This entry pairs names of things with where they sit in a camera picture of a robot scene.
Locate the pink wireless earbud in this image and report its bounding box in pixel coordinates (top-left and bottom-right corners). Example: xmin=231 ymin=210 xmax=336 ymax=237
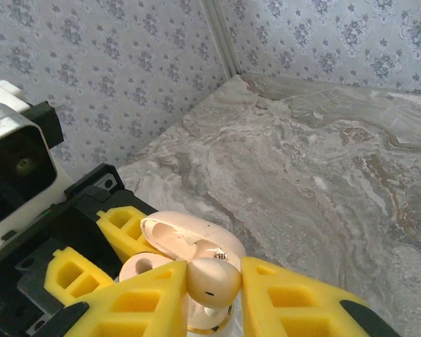
xmin=185 ymin=258 xmax=242 ymax=319

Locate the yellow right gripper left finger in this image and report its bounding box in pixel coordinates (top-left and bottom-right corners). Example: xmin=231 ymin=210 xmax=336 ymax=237
xmin=62 ymin=261 xmax=189 ymax=337

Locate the aluminium corner post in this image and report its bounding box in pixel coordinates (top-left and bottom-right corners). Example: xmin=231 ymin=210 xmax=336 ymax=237
xmin=198 ymin=0 xmax=243 ymax=80

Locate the pink earbud charging case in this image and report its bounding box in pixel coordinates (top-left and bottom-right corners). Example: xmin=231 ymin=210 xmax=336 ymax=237
xmin=118 ymin=210 xmax=248 ymax=337

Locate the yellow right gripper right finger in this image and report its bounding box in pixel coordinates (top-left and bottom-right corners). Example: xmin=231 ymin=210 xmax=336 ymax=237
xmin=240 ymin=256 xmax=397 ymax=337

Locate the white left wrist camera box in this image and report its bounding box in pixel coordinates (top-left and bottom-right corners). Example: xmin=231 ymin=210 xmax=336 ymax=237
xmin=0 ymin=79 xmax=73 ymax=243

